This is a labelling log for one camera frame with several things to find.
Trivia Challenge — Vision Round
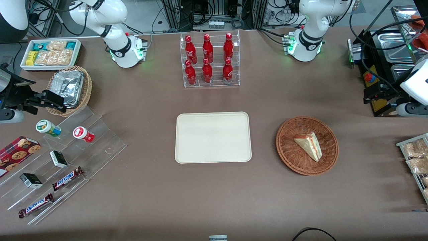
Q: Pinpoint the triangular sandwich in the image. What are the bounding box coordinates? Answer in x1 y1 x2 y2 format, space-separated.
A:
294 132 323 162

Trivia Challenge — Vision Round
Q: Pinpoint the oval tan wicker basket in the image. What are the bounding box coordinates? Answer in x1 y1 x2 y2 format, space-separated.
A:
46 65 93 117

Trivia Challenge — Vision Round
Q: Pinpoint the steel shelf tray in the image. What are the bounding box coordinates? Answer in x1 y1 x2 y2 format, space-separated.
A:
390 6 428 44

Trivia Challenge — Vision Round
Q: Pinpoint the round brown wicker basket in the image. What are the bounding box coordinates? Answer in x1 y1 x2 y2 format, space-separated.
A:
276 116 339 176

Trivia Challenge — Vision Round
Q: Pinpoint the cream rectangular tray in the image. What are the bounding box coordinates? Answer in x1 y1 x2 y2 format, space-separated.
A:
175 112 252 164

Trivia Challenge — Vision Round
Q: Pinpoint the red emergency stop button box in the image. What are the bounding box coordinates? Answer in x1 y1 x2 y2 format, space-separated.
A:
363 69 386 114

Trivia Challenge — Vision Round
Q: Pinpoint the aluminium foil container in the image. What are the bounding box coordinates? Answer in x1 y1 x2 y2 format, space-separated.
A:
50 70 85 108

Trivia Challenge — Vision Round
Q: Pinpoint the green lid snack cup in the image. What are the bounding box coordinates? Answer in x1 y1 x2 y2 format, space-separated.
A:
36 119 62 137

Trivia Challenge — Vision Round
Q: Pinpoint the steel food pan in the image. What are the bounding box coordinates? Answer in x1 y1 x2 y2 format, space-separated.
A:
390 63 419 86
377 32 419 63

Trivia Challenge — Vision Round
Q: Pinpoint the red chocolate cookie box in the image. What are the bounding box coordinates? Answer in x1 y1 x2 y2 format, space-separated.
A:
0 136 41 178

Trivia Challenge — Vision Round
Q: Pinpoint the clear rice cracker bag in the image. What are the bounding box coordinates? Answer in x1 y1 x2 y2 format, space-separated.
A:
46 41 68 53
33 50 74 66

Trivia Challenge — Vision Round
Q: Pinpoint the black food warmer cabinet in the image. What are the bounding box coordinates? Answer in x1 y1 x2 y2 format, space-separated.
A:
354 28 428 117

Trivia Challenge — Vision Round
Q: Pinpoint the silver box with green light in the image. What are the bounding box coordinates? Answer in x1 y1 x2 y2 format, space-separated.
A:
347 38 364 66

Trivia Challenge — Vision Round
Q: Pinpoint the red lid snack cup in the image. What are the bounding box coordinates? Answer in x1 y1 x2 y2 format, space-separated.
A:
73 126 95 144

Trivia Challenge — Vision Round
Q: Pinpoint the white rectangular snack bin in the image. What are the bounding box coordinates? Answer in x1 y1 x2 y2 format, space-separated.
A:
20 39 82 72

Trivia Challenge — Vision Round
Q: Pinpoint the small black box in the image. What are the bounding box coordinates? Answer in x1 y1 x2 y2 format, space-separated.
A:
49 150 69 169
19 173 43 189

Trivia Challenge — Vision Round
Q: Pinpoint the red orange cloth item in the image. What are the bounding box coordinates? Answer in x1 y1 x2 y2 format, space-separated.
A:
411 15 428 51

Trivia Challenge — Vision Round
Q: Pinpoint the clear acrylic step display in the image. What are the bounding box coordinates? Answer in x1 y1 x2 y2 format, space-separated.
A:
0 106 128 226

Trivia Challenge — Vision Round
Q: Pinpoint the Snickers bar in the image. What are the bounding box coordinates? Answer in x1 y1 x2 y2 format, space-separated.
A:
18 193 54 219
52 166 84 191

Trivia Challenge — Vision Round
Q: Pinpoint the red soda bottle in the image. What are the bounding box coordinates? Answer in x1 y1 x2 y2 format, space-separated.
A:
222 58 234 84
185 60 197 85
185 35 197 64
202 34 214 63
223 32 234 62
202 59 213 84

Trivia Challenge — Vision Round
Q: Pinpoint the clear acrylic bottle rack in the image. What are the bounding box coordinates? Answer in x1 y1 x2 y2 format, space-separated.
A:
180 30 241 88

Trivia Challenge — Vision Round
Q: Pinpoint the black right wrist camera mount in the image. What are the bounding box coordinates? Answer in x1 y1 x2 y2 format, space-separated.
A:
0 64 37 111

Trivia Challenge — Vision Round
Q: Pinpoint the grey wire rack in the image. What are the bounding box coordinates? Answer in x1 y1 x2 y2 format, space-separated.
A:
396 133 428 205

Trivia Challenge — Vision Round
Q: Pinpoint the black cable loop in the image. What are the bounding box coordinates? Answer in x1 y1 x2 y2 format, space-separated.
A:
291 227 338 241

